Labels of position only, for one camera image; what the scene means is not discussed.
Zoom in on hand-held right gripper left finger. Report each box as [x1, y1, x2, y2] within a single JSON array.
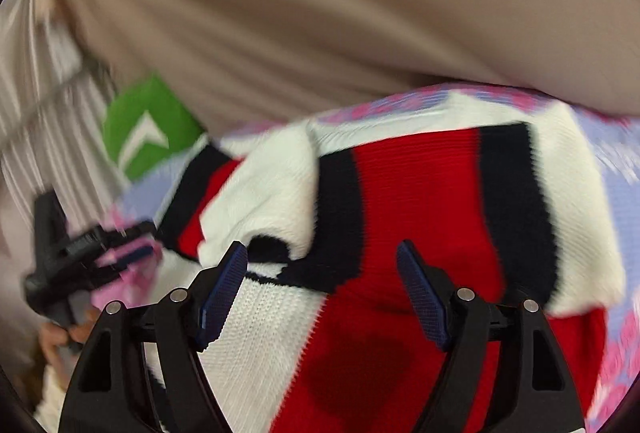
[[59, 241, 249, 433]]

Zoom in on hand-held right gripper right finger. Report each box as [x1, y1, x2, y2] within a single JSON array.
[[397, 240, 586, 433]]

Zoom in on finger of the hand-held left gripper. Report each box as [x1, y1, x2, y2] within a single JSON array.
[[100, 220, 159, 246], [92, 245, 156, 286]]

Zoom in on white red navy knit sweater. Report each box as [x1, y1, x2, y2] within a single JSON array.
[[145, 90, 626, 433]]

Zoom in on person's left hand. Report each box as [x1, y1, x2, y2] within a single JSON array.
[[39, 305, 98, 386]]

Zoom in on green plush cushion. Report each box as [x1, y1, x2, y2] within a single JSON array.
[[102, 73, 208, 181]]

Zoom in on silver white curtain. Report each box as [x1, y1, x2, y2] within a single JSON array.
[[0, 0, 128, 364]]

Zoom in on pink floral bedsheet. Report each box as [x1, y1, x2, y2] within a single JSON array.
[[90, 82, 640, 431]]

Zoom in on beige duvet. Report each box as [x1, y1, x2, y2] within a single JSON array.
[[45, 0, 640, 136]]

